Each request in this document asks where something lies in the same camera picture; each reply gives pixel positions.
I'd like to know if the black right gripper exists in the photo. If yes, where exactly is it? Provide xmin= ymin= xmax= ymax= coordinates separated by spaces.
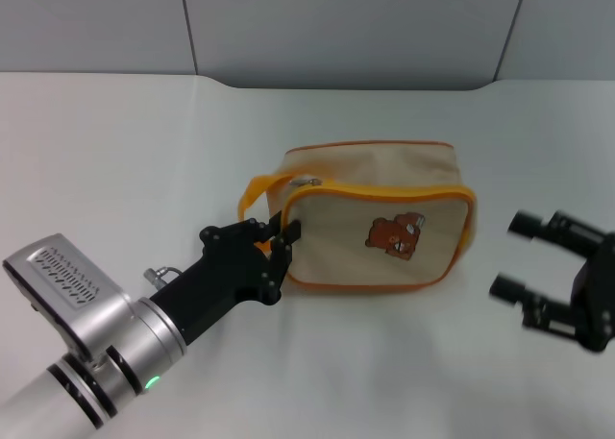
xmin=488 ymin=209 xmax=615 ymax=354

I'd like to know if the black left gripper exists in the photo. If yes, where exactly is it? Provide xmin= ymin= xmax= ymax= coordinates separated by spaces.
xmin=148 ymin=211 xmax=303 ymax=347

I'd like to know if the beige food bag orange trim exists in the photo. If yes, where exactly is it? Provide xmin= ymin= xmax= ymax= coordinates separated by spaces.
xmin=238 ymin=141 xmax=479 ymax=299

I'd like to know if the silver cable connector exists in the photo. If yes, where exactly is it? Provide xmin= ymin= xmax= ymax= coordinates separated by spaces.
xmin=142 ymin=264 xmax=182 ymax=289

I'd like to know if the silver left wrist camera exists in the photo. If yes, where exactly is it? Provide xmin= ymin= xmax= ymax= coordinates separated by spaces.
xmin=2 ymin=233 xmax=132 ymax=361

